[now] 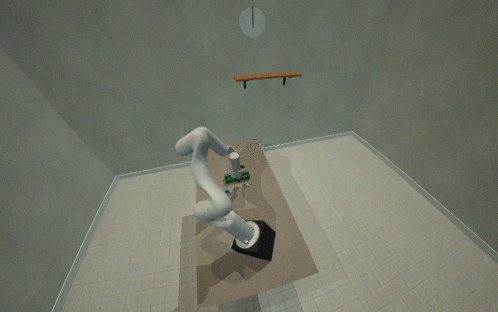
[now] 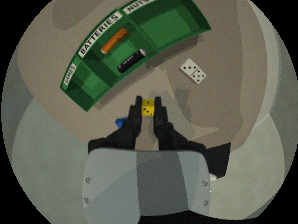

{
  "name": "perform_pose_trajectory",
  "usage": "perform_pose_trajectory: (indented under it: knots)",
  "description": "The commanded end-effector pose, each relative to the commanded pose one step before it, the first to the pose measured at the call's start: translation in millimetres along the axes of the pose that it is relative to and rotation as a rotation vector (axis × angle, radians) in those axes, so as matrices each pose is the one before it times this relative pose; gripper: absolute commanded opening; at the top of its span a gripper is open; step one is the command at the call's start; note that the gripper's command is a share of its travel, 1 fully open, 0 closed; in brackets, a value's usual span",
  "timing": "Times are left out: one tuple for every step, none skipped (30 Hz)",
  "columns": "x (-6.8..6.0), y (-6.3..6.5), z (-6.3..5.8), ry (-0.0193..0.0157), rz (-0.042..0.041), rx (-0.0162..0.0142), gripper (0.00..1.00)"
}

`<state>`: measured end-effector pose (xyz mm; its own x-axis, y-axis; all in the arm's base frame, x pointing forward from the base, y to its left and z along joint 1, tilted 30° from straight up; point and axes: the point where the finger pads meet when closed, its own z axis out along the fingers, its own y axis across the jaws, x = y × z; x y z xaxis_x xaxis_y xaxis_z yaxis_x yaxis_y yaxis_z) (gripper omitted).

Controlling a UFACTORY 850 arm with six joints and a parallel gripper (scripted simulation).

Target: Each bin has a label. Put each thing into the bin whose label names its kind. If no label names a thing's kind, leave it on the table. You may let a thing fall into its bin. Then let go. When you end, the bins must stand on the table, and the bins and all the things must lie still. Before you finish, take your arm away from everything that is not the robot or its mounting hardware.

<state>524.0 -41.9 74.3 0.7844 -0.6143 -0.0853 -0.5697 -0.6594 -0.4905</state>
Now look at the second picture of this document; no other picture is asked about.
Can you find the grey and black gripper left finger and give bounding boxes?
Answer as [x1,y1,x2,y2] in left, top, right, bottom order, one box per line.
[88,96,142,155]

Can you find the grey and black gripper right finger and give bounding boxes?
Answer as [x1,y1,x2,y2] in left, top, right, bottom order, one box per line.
[153,96,206,157]

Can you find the orange aa battery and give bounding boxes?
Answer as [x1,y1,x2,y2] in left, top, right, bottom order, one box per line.
[101,27,129,54]

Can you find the green bin labelled batteries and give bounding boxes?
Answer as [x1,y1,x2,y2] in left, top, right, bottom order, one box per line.
[59,0,212,112]

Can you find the white domino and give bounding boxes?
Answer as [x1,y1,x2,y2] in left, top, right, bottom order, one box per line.
[179,57,206,84]

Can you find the black battery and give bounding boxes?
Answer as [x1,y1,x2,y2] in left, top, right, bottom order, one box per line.
[117,48,147,73]

